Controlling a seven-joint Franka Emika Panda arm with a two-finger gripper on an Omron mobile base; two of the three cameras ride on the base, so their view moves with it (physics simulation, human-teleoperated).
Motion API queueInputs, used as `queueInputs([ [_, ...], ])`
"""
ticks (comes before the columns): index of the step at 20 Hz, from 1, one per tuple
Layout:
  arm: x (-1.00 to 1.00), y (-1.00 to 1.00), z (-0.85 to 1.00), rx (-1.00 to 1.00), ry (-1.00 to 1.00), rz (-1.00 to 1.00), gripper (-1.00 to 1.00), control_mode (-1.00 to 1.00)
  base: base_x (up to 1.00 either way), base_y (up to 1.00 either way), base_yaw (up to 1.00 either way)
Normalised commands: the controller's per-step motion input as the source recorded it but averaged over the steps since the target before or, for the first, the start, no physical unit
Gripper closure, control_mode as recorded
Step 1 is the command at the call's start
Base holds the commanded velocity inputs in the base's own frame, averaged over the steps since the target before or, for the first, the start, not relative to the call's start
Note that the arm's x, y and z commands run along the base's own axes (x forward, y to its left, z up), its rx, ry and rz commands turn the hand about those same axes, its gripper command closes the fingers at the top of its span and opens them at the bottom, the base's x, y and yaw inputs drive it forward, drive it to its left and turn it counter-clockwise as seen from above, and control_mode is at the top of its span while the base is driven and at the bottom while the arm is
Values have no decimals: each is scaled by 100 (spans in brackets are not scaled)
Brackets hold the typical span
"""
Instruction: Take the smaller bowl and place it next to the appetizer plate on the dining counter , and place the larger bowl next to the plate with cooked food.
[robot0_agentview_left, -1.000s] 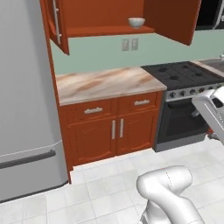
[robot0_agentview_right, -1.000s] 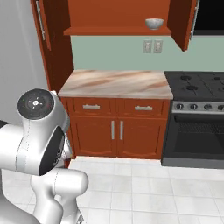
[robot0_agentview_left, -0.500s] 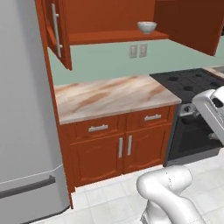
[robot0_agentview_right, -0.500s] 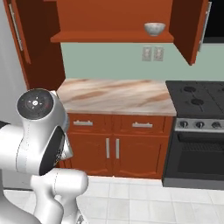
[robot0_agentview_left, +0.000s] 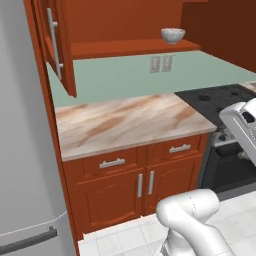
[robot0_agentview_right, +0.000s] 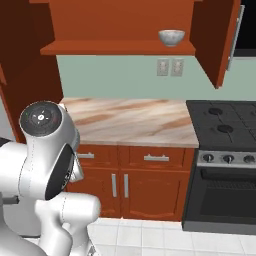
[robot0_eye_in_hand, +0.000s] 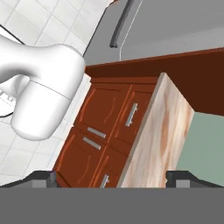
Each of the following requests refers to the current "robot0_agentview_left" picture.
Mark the dark oven knob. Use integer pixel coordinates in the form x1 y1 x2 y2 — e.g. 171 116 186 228
218 132 231 143

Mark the dark grey fridge handle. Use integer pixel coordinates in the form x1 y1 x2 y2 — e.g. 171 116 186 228
0 226 59 256

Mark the red-brown cupboard door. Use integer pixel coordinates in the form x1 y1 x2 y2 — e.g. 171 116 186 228
31 0 78 99
75 169 146 234
144 155 204 216

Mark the long silver cupboard door handle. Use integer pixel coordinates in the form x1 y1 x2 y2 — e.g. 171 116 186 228
46 7 65 81

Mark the black and silver oven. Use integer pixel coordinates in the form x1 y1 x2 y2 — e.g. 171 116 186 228
198 125 256 194

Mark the narrow red-brown drawer front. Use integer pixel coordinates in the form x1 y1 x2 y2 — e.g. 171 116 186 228
146 134 203 167

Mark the silver drawer handle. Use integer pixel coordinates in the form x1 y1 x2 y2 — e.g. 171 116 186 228
98 157 127 170
168 143 192 154

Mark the red-brown open upper cupboard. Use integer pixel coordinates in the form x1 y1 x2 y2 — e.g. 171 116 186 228
63 0 203 61

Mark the white patterned bowl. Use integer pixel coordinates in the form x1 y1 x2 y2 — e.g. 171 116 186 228
160 27 187 45

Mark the red-brown closed upper cupboard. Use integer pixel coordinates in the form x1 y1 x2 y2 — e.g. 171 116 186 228
180 0 256 73

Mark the red-brown lower cupboard door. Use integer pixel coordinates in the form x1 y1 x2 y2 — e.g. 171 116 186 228
75 169 146 234
144 155 204 216

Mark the grey fridge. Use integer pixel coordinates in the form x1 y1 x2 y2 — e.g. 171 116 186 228
0 0 80 256

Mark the grey wall socket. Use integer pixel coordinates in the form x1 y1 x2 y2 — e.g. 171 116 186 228
161 54 175 74
149 55 162 75

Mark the wide red-brown drawer front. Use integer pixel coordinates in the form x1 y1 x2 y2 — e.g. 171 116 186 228
81 147 140 180

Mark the short silver cupboard door handle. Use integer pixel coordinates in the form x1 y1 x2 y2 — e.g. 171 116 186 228
136 173 144 199
147 170 156 196

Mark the black hob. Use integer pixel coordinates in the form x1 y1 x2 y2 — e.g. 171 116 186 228
174 83 256 132

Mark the red-brown upper cupboard door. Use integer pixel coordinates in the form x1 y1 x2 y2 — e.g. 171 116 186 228
31 0 78 99

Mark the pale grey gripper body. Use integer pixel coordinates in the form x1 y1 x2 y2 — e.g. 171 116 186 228
218 102 256 161

